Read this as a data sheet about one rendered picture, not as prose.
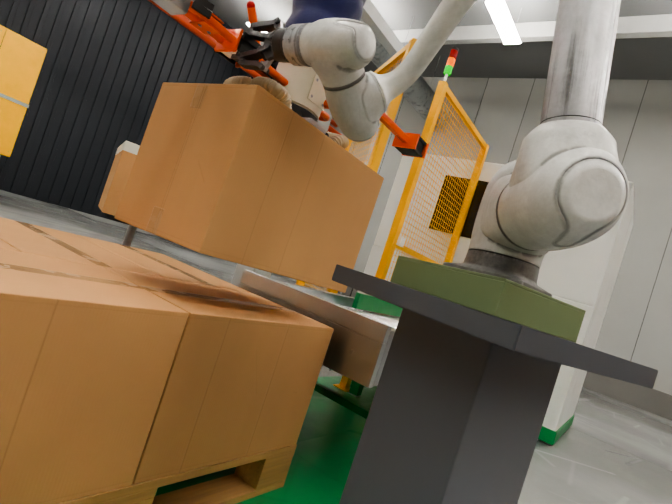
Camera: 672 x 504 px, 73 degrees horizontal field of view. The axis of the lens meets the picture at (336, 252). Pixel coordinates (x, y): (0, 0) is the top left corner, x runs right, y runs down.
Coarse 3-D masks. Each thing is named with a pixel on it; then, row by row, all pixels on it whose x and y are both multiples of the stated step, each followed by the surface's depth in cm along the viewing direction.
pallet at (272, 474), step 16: (288, 448) 146; (224, 464) 123; (240, 464) 128; (256, 464) 139; (272, 464) 141; (288, 464) 148; (160, 480) 106; (176, 480) 110; (224, 480) 137; (240, 480) 140; (256, 480) 138; (272, 480) 143; (96, 496) 94; (112, 496) 97; (128, 496) 100; (144, 496) 104; (160, 496) 120; (176, 496) 122; (192, 496) 124; (208, 496) 127; (224, 496) 129; (240, 496) 132
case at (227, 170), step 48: (192, 96) 116; (240, 96) 105; (144, 144) 124; (192, 144) 111; (240, 144) 102; (288, 144) 113; (336, 144) 127; (144, 192) 118; (192, 192) 107; (240, 192) 105; (288, 192) 117; (336, 192) 132; (192, 240) 103; (240, 240) 109; (288, 240) 122; (336, 240) 138; (336, 288) 144
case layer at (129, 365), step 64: (0, 256) 95; (64, 256) 120; (128, 256) 160; (0, 320) 72; (64, 320) 80; (128, 320) 90; (192, 320) 102; (256, 320) 119; (0, 384) 74; (64, 384) 83; (128, 384) 93; (192, 384) 107; (256, 384) 126; (0, 448) 77; (64, 448) 86; (128, 448) 97; (192, 448) 112; (256, 448) 133
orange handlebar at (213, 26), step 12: (192, 12) 104; (192, 24) 110; (204, 24) 108; (216, 24) 109; (216, 36) 114; (228, 36) 112; (264, 60) 123; (276, 72) 127; (324, 108) 138; (324, 120) 150; (384, 120) 132; (396, 132) 138
